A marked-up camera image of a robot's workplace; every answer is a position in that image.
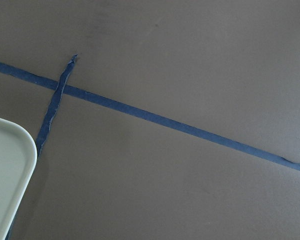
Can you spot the white bear tray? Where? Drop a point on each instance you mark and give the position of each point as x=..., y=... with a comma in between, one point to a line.
x=18, y=158

